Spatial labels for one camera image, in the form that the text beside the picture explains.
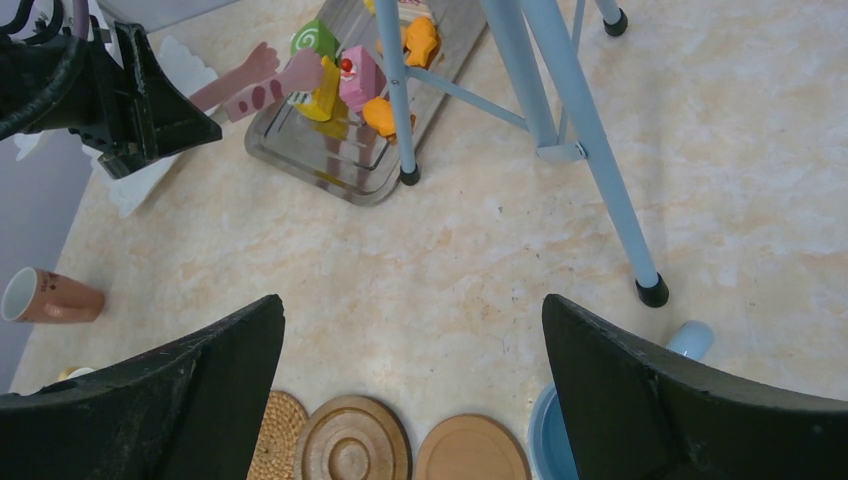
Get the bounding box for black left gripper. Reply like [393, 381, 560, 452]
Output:
[69, 22, 222, 179]

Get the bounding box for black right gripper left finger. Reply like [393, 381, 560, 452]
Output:
[1, 295, 285, 479]

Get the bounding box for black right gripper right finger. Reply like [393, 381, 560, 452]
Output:
[542, 294, 847, 479]

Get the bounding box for pink cat-paw tongs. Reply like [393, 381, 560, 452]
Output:
[189, 42, 324, 123]

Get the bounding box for yellow cake wedge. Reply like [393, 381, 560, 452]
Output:
[287, 56, 340, 122]

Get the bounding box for green swirl roll cake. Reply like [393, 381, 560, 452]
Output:
[290, 19, 340, 62]

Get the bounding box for pink cake slice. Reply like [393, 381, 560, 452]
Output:
[339, 45, 386, 114]

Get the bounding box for white strawberry cake slice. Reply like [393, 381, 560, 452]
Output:
[397, 0, 434, 22]

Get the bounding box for white three-tier dessert stand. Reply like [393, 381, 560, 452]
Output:
[13, 34, 220, 220]

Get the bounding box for light blue mug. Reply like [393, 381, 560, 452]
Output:
[528, 320, 715, 480]

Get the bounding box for woven rattan coaster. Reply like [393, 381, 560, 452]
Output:
[246, 391, 308, 480]

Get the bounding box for yellow transparent cup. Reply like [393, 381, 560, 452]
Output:
[58, 367, 95, 381]

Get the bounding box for light wooden round coaster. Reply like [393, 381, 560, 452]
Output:
[413, 414, 532, 480]

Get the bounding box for dark wooden round coaster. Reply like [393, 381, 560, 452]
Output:
[294, 395, 412, 479]

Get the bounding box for pink mug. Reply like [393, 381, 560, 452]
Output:
[1, 267, 105, 324]

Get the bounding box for metal serving tray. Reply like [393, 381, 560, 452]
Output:
[245, 1, 487, 206]

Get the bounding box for orange fish pastry lower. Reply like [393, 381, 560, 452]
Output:
[361, 97, 397, 144]

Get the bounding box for orange fish pastry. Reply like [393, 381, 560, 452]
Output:
[361, 97, 397, 144]
[405, 16, 440, 69]

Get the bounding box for orange fish pastry upper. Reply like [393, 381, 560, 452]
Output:
[405, 16, 440, 69]

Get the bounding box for light blue tripod stand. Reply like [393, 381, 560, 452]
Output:
[375, 1, 670, 308]

